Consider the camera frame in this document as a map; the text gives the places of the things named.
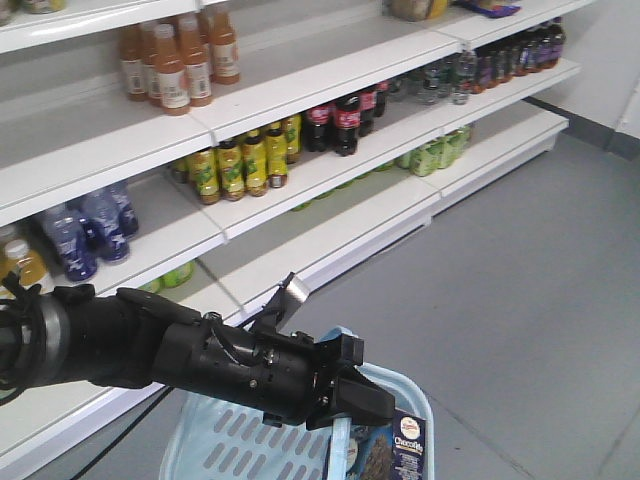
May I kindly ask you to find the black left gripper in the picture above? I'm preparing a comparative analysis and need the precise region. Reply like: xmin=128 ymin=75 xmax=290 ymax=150
xmin=151 ymin=320 xmax=395 ymax=430

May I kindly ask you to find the Chocofello cookie box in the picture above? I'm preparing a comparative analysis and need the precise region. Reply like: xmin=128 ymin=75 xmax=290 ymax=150
xmin=345 ymin=409 xmax=427 ymax=480

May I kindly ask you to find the light blue plastic basket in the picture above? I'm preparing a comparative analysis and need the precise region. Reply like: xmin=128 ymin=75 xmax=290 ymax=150
xmin=158 ymin=325 xmax=435 ymax=480

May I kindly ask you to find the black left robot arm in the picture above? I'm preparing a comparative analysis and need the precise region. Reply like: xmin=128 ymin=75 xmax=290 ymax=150
xmin=1 ymin=285 xmax=395 ymax=430

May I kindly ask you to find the cola bottle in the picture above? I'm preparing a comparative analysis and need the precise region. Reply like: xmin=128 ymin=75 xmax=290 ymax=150
xmin=333 ymin=93 xmax=360 ymax=156

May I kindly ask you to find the white store shelving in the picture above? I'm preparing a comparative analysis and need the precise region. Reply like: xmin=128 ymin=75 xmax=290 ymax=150
xmin=0 ymin=0 xmax=596 ymax=476

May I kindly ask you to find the orange juice bottle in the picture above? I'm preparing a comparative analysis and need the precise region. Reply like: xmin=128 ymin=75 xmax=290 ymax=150
xmin=154 ymin=23 xmax=190 ymax=116

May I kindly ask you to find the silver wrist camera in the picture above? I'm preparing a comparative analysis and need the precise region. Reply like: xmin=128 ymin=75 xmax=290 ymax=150
xmin=262 ymin=272 xmax=311 ymax=331

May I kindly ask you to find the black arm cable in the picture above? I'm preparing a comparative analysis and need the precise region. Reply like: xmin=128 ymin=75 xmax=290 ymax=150
xmin=72 ymin=387 xmax=174 ymax=480

